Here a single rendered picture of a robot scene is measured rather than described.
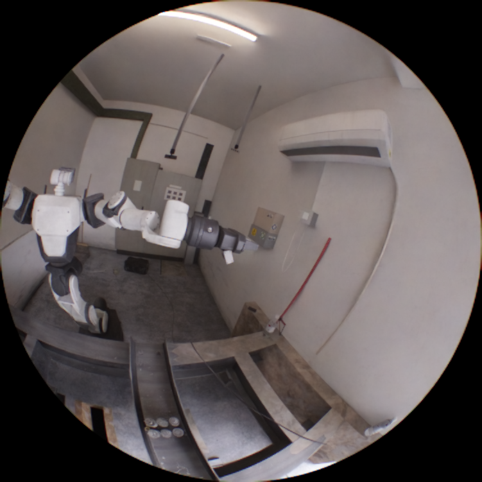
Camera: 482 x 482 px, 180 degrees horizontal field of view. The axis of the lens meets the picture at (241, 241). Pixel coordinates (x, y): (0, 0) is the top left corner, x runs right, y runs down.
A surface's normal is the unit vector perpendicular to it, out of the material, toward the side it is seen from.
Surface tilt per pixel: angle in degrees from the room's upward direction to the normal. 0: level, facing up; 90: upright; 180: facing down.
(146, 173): 90
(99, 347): 0
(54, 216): 83
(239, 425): 0
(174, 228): 70
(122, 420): 0
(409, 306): 90
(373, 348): 90
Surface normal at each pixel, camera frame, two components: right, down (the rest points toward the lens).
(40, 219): 0.77, 0.27
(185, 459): 0.29, -0.92
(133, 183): 0.43, 0.36
